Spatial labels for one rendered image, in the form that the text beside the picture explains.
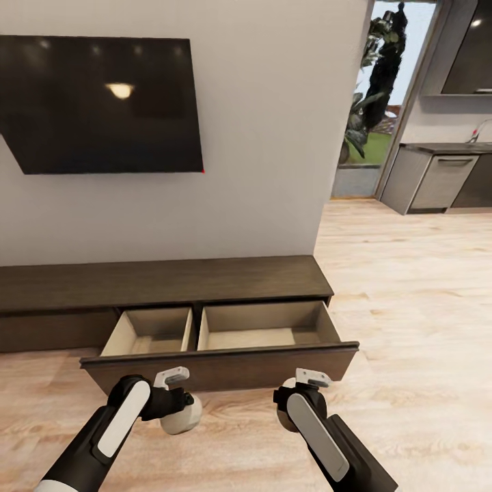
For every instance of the cabinet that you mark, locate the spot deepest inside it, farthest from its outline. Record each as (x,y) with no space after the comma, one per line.
(233,322)
(462,61)

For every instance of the pillar candle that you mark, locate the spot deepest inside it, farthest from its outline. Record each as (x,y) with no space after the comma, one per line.
(283,416)
(181,422)

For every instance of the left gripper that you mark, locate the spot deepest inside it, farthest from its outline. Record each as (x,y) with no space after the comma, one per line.
(171,402)

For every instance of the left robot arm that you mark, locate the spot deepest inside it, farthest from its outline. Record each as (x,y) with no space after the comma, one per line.
(84,464)

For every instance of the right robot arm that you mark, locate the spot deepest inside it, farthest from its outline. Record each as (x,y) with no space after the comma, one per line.
(345,461)

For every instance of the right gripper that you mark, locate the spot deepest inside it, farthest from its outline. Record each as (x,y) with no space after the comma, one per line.
(281,396)

